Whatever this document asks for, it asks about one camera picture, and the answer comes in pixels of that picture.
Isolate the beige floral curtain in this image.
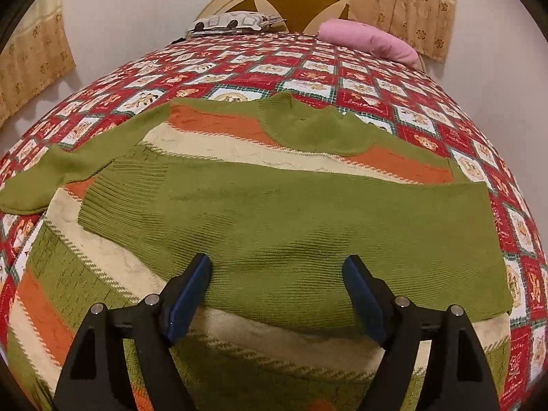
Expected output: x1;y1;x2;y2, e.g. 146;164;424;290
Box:
0;0;77;125
250;0;459;64

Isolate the grey patterned pillow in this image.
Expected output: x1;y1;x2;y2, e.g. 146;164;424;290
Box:
186;11;285;36

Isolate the cream wooden headboard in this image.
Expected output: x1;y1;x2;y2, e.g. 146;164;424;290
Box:
199;0;356;35

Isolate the green striped knit sweater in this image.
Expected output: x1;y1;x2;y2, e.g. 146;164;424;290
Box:
0;93;514;411

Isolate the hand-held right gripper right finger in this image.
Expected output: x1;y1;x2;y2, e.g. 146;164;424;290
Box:
341;254;501;411

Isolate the pink pillow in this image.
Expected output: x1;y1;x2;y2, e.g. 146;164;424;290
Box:
317;18;422;69

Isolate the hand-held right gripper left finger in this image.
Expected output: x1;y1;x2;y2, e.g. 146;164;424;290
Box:
51;253;212;411

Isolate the red printed bear blanket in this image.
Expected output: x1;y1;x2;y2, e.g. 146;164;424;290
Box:
0;30;548;411

